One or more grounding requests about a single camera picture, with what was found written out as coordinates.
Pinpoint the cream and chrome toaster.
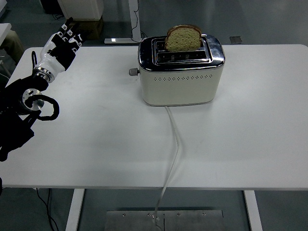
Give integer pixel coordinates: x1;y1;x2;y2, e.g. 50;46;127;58
138;33;226;107

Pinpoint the white power cord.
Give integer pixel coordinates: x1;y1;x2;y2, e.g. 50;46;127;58
153;105;182;231

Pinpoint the black floor cable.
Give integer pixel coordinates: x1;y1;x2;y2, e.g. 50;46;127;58
36;188;60;231

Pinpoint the black box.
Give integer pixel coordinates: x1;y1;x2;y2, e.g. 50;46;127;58
40;0;64;14

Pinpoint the white side table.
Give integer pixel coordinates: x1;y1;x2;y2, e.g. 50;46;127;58
0;23;12;49

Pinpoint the white table leg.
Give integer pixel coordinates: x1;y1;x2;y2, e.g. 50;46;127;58
243;190;263;231
64;189;85;231

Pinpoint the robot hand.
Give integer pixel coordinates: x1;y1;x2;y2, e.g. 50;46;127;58
35;17;88;73

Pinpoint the white desk leg with foot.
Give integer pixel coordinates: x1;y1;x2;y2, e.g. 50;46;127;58
104;0;145;45

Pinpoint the black hanging cable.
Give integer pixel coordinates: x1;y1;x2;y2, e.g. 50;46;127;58
131;0;146;40

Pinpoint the person's leg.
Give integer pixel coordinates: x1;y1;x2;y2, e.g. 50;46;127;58
0;31;25;65

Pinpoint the white cabinet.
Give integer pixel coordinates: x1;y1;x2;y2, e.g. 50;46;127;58
57;0;104;21

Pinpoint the white furniture panel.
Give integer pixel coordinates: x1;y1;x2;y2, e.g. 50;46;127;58
0;0;8;19

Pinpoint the brown cardboard box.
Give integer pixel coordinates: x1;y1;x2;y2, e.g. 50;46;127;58
72;15;104;40

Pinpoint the brown bread slice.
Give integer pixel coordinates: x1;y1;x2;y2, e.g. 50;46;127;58
164;24;203;52

